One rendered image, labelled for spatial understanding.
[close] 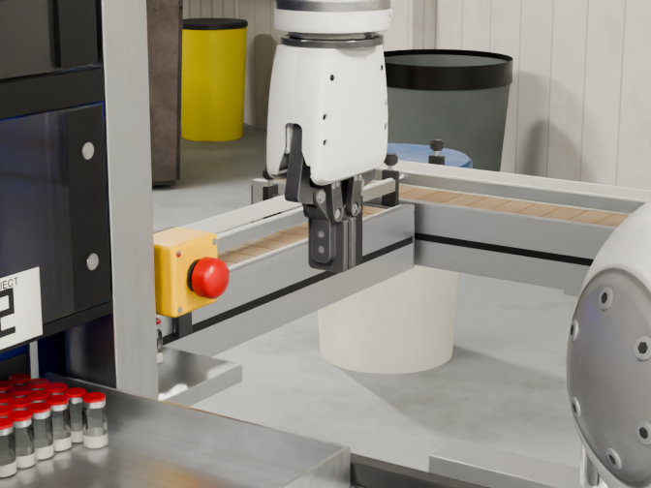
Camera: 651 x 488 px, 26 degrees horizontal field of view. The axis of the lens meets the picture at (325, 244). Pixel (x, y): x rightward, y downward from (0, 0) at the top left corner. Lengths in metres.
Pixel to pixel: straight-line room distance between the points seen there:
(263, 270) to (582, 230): 0.45
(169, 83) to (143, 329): 5.16
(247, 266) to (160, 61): 4.84
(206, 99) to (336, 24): 6.76
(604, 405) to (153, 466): 0.84
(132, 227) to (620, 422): 0.93
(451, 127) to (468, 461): 3.35
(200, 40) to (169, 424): 6.46
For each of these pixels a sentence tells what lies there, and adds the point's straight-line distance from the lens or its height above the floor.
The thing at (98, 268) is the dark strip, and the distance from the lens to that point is 1.28.
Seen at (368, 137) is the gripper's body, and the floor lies 1.18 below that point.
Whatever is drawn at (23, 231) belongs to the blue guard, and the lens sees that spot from 1.21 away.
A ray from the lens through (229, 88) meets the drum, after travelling 7.76.
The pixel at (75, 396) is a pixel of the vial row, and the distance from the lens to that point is 1.27.
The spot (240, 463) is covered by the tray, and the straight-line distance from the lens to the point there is 1.23.
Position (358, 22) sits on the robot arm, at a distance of 0.99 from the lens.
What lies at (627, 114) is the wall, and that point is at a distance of 5.34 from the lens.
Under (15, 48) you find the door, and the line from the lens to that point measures 1.19.
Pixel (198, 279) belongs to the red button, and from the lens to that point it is 1.36.
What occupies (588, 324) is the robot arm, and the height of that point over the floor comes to 1.24.
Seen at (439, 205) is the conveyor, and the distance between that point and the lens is 1.96.
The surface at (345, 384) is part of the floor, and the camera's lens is 3.99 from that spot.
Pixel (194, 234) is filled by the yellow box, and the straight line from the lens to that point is 1.39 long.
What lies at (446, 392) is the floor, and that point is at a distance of 3.95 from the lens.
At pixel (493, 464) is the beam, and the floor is 0.55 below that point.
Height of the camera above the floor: 1.36
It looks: 14 degrees down
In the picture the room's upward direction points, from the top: straight up
